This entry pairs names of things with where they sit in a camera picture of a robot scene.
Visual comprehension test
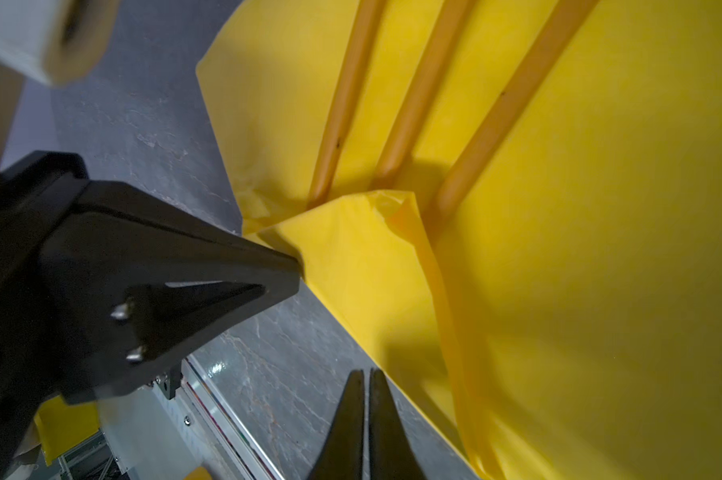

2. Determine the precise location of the yellow paper napkin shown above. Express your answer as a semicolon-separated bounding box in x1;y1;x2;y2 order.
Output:
196;1;722;479

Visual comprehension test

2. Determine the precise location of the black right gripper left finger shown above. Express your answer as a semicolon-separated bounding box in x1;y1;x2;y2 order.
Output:
308;370;365;480

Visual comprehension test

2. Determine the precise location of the yellow parts bin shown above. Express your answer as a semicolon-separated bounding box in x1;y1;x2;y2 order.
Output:
33;396;100;466

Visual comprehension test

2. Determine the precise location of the orange plastic spoon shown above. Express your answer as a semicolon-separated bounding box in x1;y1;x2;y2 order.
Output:
307;0;386;210

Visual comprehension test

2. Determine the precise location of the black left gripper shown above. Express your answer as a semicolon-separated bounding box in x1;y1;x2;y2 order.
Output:
0;151;301;478

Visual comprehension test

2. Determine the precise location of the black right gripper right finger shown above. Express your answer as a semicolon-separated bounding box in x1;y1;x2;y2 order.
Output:
368;369;426;480

